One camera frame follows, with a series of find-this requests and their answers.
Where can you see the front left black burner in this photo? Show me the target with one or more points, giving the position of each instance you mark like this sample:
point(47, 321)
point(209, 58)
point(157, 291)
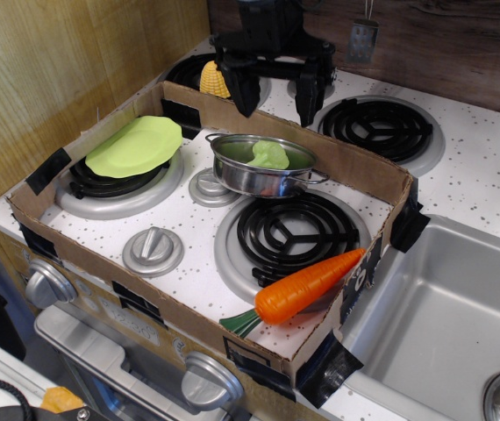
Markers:
point(86, 195)

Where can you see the hanging metal spatula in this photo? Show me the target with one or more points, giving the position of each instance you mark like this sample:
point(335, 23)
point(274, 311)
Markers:
point(363, 36)

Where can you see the small steel pan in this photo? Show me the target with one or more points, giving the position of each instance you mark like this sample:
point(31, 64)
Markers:
point(232, 152)

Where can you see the yellow toy corn cob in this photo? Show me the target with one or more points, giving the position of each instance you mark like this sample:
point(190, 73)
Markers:
point(212, 81)

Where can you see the left oven front knob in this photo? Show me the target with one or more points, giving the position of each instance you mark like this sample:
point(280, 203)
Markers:
point(47, 286)

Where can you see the silver stovetop knob middle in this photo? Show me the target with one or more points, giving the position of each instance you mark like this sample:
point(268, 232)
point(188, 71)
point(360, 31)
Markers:
point(207, 191)

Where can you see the light green plastic plate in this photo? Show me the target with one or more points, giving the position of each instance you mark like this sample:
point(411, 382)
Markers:
point(137, 148)

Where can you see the oven knob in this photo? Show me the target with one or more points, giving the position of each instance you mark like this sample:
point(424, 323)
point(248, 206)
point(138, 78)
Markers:
point(208, 385)
point(47, 286)

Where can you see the back left black burner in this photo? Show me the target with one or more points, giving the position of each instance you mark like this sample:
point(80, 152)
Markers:
point(187, 73)

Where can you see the brown cardboard fence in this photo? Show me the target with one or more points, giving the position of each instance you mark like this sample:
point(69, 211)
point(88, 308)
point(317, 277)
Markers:
point(303, 357)

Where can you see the front right black burner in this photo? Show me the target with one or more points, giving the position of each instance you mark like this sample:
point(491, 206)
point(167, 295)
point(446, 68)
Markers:
point(260, 241)

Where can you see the black burner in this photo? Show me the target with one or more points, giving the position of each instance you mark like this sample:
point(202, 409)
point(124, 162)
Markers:
point(86, 195)
point(393, 128)
point(187, 73)
point(260, 241)

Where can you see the orange toy carrot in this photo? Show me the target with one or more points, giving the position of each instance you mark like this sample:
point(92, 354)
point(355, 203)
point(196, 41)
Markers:
point(282, 300)

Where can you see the light green toy broccoli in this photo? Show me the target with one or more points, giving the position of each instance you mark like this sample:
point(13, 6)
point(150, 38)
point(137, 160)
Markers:
point(269, 154)

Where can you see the orange tape piece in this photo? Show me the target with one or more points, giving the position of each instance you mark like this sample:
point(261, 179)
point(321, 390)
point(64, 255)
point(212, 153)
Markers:
point(60, 399)

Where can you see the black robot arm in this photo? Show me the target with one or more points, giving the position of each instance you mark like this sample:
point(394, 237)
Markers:
point(272, 3)

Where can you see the grey sink basin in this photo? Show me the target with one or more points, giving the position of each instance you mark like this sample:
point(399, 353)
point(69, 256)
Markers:
point(428, 331)

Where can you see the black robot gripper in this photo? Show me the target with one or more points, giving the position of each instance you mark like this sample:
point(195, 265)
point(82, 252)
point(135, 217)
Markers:
point(273, 43)

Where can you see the silver stovetop knob front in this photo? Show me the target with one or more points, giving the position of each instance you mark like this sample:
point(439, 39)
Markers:
point(153, 252)

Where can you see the right oven front knob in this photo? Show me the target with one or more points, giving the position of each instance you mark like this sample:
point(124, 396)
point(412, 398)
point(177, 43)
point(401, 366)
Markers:
point(208, 385)

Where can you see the silver oven door handle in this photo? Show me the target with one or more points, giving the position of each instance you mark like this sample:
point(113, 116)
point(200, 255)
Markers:
point(132, 367)

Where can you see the back right black burner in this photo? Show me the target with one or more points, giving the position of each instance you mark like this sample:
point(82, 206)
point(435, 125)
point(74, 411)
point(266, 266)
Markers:
point(393, 128)

